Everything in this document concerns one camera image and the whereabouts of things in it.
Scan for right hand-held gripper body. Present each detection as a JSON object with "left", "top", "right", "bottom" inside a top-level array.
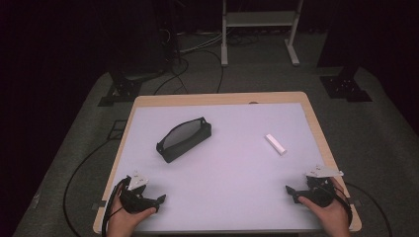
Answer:
[{"left": 299, "top": 165, "right": 344, "bottom": 207}]

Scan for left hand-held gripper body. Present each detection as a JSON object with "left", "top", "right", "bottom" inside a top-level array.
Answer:
[{"left": 119, "top": 170, "right": 160, "bottom": 214}]

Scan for white eraser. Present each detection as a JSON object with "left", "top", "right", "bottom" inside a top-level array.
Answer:
[{"left": 264, "top": 132, "right": 288, "bottom": 156}]

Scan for black pencil case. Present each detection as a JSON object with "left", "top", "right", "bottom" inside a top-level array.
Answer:
[{"left": 155, "top": 116, "right": 212, "bottom": 164}]

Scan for person's left hand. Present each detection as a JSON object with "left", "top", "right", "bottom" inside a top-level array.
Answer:
[{"left": 106, "top": 197, "right": 158, "bottom": 237}]

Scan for person's right hand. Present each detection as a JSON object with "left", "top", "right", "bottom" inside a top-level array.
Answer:
[{"left": 297, "top": 178, "right": 352, "bottom": 237}]

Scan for black tape strip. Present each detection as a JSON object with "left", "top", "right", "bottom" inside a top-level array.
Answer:
[
  {"left": 340, "top": 197, "right": 363, "bottom": 207},
  {"left": 91, "top": 200, "right": 108, "bottom": 212}
]

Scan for white table mat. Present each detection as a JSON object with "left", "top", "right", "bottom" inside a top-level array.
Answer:
[{"left": 98, "top": 102, "right": 354, "bottom": 233}]

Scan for black stand base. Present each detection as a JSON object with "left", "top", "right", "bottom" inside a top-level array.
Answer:
[
  {"left": 97, "top": 73, "right": 143, "bottom": 108},
  {"left": 319, "top": 64, "right": 374, "bottom": 103}
]

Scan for wooden table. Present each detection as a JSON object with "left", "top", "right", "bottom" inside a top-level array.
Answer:
[{"left": 92, "top": 91, "right": 363, "bottom": 235}]

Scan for dark equipment rack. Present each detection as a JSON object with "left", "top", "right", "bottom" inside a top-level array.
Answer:
[{"left": 108, "top": 0, "right": 181, "bottom": 77}]

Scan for left hand-held gripper cable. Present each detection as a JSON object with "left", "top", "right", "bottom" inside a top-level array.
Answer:
[{"left": 101, "top": 176, "right": 132, "bottom": 237}]

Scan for hand-held gripper cable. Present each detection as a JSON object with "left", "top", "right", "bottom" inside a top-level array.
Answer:
[
  {"left": 324, "top": 182, "right": 354, "bottom": 230},
  {"left": 101, "top": 176, "right": 132, "bottom": 237}
]

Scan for right hand-held gripper cable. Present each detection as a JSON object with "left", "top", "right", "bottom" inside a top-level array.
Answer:
[{"left": 324, "top": 182, "right": 354, "bottom": 230}]

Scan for black floor cable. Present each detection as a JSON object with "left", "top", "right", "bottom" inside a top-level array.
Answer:
[
  {"left": 62, "top": 137, "right": 115, "bottom": 237},
  {"left": 197, "top": 48, "right": 225, "bottom": 95},
  {"left": 345, "top": 182, "right": 393, "bottom": 237},
  {"left": 152, "top": 56, "right": 191, "bottom": 97}
]

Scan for white floor cables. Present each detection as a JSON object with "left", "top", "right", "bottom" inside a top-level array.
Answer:
[{"left": 178, "top": 30, "right": 225, "bottom": 54}]

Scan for white metal stand frame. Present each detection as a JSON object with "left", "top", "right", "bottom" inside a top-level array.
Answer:
[{"left": 220, "top": 0, "right": 304, "bottom": 68}]

